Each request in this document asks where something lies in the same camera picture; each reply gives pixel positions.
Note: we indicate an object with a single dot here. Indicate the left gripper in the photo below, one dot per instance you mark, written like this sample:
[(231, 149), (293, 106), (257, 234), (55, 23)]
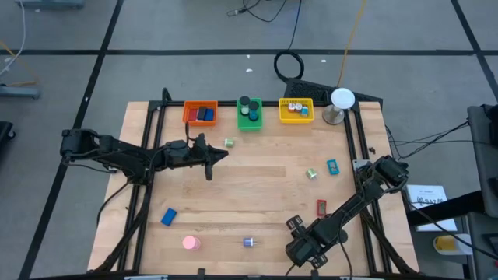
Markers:
[(202, 155)]

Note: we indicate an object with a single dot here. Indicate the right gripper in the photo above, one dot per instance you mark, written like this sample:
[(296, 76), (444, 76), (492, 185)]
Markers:
[(305, 249)]

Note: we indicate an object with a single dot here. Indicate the green white wall charger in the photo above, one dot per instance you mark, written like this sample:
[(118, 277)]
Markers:
[(229, 143), (311, 173)]

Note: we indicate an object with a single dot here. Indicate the blue digital display case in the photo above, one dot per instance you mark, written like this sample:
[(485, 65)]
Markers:
[(209, 114), (169, 217)]

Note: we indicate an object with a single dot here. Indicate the red digital display case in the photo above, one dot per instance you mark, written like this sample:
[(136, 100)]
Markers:
[(321, 208), (192, 114)]

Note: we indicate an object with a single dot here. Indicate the white sand hourglass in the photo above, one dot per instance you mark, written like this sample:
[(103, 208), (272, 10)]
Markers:
[(244, 100)]

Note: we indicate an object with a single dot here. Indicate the blue sand hourglass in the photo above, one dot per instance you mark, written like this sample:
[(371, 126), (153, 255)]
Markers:
[(253, 105)]

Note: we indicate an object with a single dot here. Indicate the purple white wall charger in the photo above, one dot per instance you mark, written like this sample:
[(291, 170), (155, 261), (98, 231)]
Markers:
[(299, 107)]

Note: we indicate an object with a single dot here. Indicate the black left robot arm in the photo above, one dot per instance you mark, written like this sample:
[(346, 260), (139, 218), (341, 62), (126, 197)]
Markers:
[(116, 149)]

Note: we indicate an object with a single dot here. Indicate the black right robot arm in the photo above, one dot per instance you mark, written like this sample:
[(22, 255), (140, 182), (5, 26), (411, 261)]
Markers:
[(362, 198)]

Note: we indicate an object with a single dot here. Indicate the orange plastic basket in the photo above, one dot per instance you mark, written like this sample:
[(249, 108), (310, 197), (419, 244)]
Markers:
[(200, 123)]

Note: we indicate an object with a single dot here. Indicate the green plastic basket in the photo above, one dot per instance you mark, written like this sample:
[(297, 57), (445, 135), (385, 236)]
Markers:
[(243, 124)]

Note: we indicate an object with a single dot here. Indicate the blue-white spool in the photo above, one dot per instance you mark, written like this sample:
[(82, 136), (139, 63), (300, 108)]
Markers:
[(248, 242)]

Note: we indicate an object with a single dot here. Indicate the yellow plastic basket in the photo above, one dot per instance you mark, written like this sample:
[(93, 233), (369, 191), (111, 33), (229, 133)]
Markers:
[(286, 118)]

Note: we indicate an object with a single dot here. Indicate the teal digital display case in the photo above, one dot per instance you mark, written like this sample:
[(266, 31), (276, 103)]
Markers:
[(333, 166)]

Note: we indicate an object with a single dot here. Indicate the pink hourglass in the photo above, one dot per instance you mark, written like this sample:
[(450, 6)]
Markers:
[(190, 242)]

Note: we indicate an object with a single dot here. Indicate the silver metal mounting plate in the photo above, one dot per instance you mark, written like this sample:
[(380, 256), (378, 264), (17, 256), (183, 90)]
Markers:
[(110, 169), (360, 164)]

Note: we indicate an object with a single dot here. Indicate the black perforated panel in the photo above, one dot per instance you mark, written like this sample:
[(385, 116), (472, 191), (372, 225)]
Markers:
[(307, 90)]

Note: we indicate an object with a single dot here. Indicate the small black clip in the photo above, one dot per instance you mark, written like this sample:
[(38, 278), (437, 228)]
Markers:
[(371, 149)]

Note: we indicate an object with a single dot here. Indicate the white paper sheet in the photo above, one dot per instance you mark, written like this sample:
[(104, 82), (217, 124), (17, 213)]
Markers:
[(428, 194)]

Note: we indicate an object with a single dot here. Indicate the white bulb lamp metal base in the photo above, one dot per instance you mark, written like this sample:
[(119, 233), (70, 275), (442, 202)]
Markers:
[(342, 98)]

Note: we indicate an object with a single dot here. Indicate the yellow white container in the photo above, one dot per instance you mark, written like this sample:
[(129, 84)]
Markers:
[(445, 245)]

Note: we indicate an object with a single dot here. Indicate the grey equipment cart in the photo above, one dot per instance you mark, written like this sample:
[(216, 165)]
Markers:
[(482, 163)]

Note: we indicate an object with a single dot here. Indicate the grey floor platform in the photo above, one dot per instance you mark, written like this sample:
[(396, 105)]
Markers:
[(19, 92), (50, 4)]

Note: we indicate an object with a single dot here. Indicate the black floor object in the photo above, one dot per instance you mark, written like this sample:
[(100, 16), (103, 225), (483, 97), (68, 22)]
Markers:
[(4, 134)]

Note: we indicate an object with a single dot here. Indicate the black frame bracket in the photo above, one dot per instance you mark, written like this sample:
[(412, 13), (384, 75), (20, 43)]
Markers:
[(313, 273), (200, 272)]

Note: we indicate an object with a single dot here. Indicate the black aluminium table frame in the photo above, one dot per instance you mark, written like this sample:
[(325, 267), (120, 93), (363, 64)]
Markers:
[(268, 103)]

